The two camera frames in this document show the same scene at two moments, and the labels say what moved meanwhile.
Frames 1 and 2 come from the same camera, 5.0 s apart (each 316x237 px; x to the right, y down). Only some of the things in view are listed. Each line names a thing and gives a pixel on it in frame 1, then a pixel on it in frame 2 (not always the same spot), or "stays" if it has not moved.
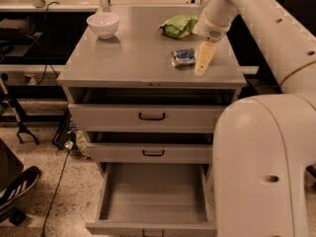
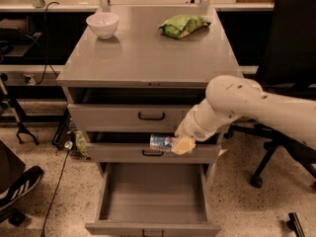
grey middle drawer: (151, 153) stays
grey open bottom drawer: (154, 199) stays
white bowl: (104, 24) stays
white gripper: (209, 29) to (195, 127)
